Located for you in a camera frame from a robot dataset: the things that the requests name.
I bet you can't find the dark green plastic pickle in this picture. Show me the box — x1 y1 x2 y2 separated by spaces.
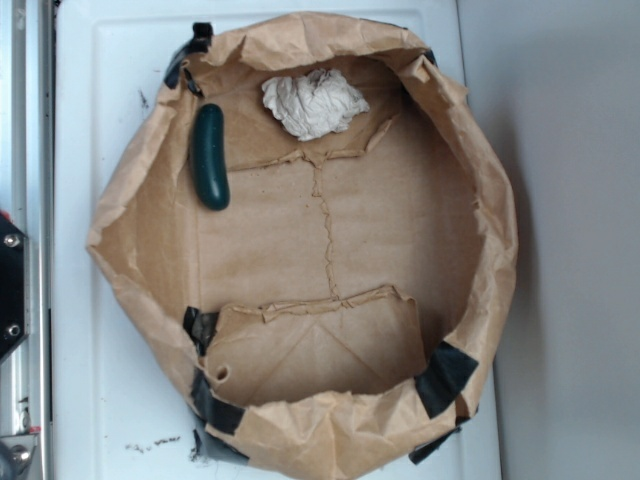
190 104 230 211

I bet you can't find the crumpled white paper ball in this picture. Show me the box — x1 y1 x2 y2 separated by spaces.
261 68 370 142

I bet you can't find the white tray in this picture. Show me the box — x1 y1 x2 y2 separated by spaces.
48 0 504 480

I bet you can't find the black mounting plate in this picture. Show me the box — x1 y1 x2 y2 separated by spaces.
0 211 27 362

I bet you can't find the metal rail frame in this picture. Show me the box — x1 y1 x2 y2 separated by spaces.
1 1 55 479

